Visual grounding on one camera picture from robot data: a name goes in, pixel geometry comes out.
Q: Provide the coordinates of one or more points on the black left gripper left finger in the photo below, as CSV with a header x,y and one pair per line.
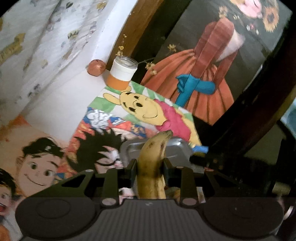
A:
x,y
106,189

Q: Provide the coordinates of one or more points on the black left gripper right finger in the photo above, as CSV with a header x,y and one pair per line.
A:
x,y
215,183

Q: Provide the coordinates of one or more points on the spotted banana front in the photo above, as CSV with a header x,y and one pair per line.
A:
x,y
150,181

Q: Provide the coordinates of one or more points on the colourful anime comic poster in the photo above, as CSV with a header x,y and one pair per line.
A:
x,y
94,148

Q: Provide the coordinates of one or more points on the two boys cartoon poster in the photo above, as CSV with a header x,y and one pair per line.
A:
x,y
31,161

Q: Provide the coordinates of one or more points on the winnie the pooh drawing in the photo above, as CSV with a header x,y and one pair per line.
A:
x,y
146,108

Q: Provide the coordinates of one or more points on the white orange jar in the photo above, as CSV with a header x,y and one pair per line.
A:
x,y
121,73

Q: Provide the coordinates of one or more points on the dried yellow flower sprig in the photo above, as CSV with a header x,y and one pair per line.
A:
x,y
144,52

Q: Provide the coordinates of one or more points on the girl orange dress poster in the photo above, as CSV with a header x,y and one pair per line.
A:
x,y
214,51

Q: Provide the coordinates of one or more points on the white cartoon-print cloth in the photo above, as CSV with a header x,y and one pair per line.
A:
x,y
38,40

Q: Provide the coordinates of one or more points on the brown wooden door frame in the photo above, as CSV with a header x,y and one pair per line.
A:
x,y
134,28

